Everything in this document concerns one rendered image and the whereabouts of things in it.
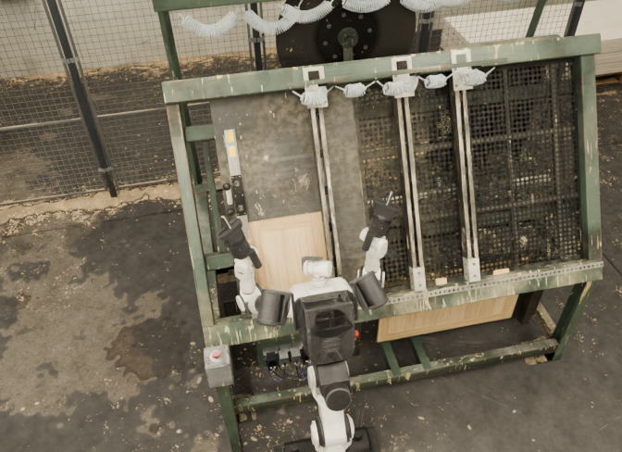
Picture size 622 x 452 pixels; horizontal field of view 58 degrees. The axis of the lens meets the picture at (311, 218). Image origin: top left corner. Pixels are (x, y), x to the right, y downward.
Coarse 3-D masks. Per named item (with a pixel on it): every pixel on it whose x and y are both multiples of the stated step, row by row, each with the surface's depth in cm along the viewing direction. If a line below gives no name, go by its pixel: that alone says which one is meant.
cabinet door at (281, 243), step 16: (256, 224) 280; (272, 224) 282; (288, 224) 283; (304, 224) 284; (320, 224) 286; (256, 240) 282; (272, 240) 283; (288, 240) 285; (304, 240) 286; (320, 240) 287; (272, 256) 284; (288, 256) 286; (304, 256) 287; (320, 256) 288; (256, 272) 284; (272, 272) 286; (288, 272) 287; (304, 272) 288; (272, 288) 287; (288, 288) 288
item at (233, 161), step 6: (234, 132) 270; (234, 138) 270; (228, 144) 270; (234, 144) 271; (228, 150) 271; (228, 156) 271; (234, 162) 272; (234, 168) 272; (234, 174) 273; (240, 174) 273; (240, 216) 276; (246, 216) 277; (246, 222) 277; (246, 228) 278; (246, 234) 278; (252, 318) 285
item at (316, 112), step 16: (304, 80) 265; (320, 112) 272; (320, 128) 273; (320, 144) 278; (320, 160) 275; (320, 176) 277; (320, 192) 278; (320, 208) 285; (336, 240) 283; (336, 256) 284; (336, 272) 289
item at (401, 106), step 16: (400, 80) 272; (416, 80) 263; (400, 96) 273; (400, 112) 278; (400, 128) 279; (400, 144) 282; (400, 160) 286; (400, 176) 290; (416, 192) 286; (416, 208) 287; (416, 224) 289; (416, 240) 292; (416, 256) 295; (416, 272) 292; (416, 288) 294
